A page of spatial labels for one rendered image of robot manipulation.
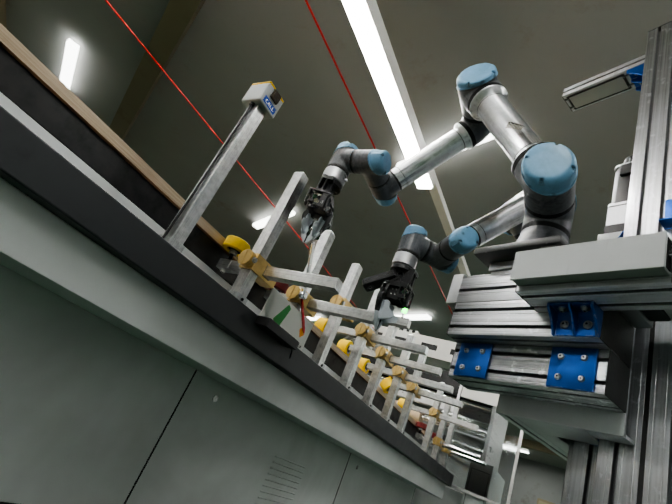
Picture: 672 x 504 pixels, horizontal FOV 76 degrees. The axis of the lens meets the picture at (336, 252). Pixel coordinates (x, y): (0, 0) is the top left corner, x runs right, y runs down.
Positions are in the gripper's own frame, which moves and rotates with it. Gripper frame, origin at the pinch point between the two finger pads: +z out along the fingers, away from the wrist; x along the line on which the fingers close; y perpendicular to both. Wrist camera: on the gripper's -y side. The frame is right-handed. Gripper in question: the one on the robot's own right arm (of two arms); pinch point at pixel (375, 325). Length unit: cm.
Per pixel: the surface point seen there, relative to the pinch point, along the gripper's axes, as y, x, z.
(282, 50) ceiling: -210, 55, -253
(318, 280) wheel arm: -6.3, -26.4, 0.9
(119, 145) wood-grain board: -46, -69, -6
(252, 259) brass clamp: -24.9, -32.7, 1.0
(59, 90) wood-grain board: -46, -86, -6
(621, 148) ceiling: 54, 184, -252
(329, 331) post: -26.4, 19.4, -0.7
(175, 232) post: -26, -57, 9
